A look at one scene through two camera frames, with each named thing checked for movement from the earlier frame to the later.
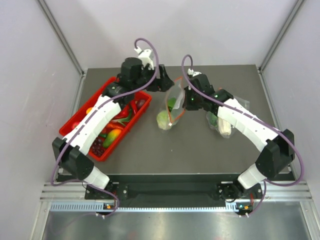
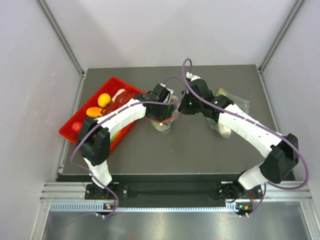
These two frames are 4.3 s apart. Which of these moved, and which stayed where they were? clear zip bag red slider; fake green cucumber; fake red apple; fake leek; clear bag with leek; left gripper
Moved: left gripper; clear zip bag red slider
Stayed: fake red apple; fake green cucumber; fake leek; clear bag with leek
